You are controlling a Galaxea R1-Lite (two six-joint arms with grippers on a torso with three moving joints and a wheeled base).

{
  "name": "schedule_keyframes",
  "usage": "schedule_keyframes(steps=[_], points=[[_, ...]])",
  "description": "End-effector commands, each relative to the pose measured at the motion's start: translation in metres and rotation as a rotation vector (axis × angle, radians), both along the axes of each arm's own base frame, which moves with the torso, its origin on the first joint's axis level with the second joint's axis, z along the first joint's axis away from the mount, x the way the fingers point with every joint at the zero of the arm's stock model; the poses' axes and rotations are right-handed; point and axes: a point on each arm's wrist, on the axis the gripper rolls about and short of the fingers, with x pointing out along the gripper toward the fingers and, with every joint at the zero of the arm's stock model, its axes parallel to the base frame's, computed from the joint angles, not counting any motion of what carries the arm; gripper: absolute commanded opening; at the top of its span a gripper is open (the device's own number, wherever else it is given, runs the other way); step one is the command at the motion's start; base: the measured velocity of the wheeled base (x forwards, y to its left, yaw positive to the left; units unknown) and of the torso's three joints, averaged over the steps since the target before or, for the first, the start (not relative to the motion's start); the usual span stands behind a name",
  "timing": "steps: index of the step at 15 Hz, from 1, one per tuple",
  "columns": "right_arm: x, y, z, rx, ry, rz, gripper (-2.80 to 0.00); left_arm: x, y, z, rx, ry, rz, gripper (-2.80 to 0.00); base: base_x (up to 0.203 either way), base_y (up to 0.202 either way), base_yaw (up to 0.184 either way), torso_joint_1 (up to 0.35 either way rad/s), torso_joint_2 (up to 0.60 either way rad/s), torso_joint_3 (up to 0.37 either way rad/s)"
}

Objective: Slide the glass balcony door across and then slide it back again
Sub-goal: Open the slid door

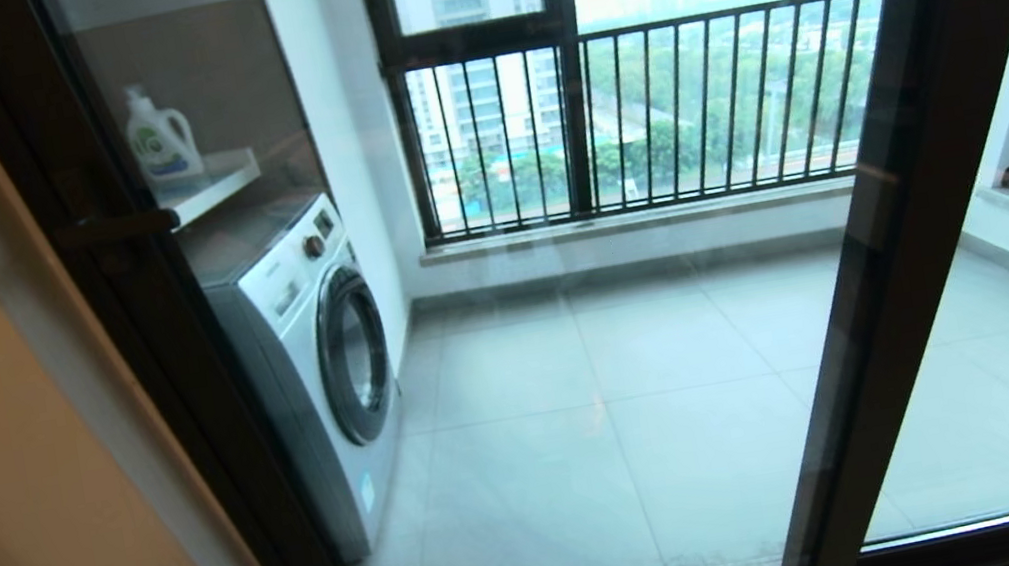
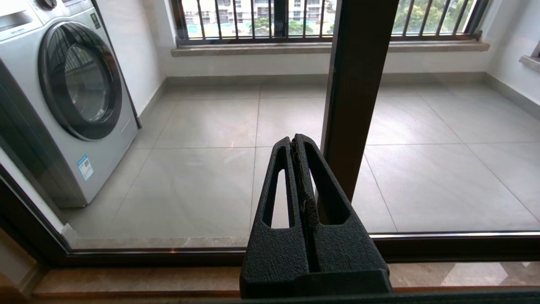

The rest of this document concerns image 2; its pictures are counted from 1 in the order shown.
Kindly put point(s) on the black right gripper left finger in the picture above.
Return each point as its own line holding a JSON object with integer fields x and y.
{"x": 274, "y": 253}

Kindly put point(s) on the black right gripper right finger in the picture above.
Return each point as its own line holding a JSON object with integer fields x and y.
{"x": 337, "y": 253}

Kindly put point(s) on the dark framed sliding glass door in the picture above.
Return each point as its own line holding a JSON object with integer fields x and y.
{"x": 168, "y": 258}

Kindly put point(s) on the brown framed glass door panel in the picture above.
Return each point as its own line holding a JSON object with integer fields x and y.
{"x": 358, "y": 84}

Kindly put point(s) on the long grey stone window sill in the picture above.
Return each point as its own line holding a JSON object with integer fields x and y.
{"x": 253, "y": 50}

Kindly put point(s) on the black metal balcony railing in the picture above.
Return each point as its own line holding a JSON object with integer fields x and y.
{"x": 253, "y": 40}

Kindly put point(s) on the white jamb trim strip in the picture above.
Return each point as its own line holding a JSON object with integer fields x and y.
{"x": 40, "y": 206}

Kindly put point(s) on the silver front-load washing machine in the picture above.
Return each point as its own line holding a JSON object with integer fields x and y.
{"x": 84, "y": 84}

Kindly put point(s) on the small stone window sill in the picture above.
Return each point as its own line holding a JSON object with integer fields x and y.
{"x": 529, "y": 63}

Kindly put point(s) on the small window with black bars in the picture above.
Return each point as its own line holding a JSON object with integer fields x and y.
{"x": 536, "y": 50}

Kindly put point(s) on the dark window frame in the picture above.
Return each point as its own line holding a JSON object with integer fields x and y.
{"x": 280, "y": 17}

